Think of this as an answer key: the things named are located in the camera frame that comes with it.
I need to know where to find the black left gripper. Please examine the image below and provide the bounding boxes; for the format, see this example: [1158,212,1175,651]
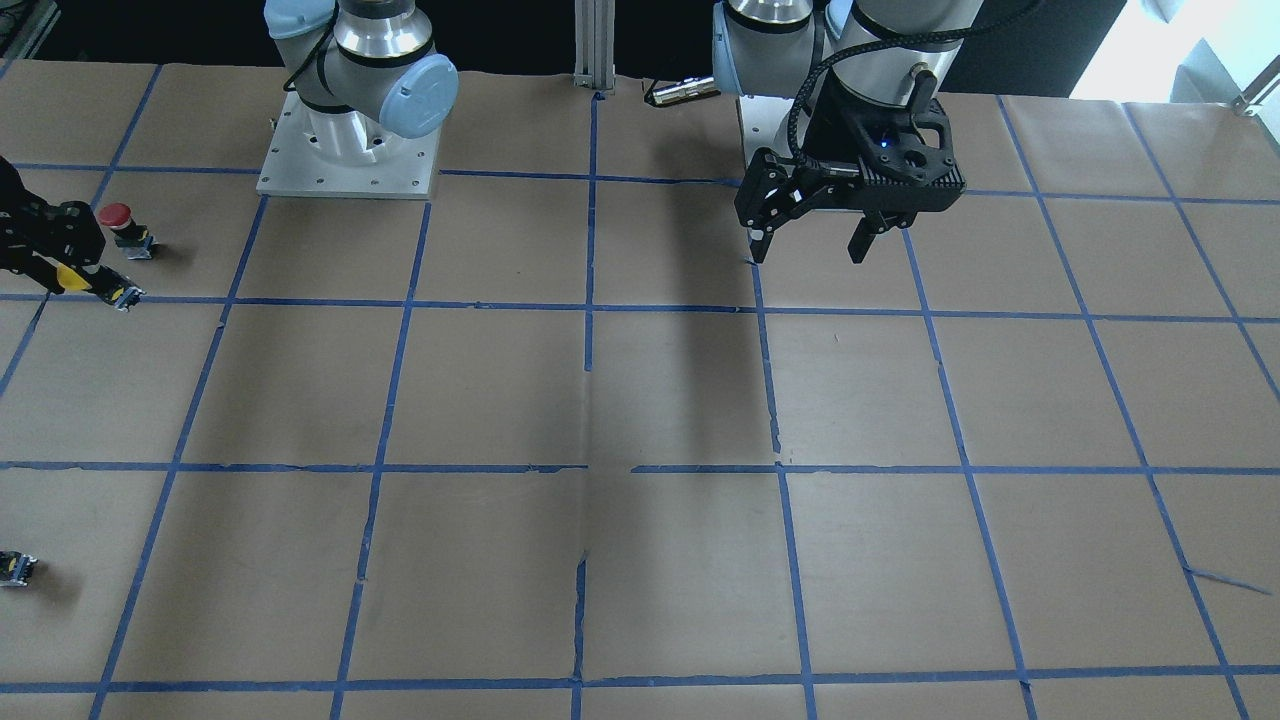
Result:
[737,72,966,265]

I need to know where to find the red push button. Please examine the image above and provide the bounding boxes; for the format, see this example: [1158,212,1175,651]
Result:
[96,202,155,261]

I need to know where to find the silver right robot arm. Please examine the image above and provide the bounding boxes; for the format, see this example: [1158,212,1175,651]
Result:
[3,1,906,311]

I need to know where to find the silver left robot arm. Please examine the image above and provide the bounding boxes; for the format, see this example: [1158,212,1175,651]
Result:
[712,1,980,264]

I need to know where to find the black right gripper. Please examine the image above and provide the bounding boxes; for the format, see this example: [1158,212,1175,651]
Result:
[1,158,105,295]

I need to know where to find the aluminium frame post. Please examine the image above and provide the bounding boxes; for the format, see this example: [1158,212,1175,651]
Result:
[573,0,616,94]

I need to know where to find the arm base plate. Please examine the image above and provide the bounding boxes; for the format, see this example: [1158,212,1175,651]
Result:
[737,95,794,187]
[256,92,442,201]

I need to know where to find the silver cylindrical connector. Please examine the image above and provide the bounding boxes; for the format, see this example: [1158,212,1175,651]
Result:
[643,76,721,108]

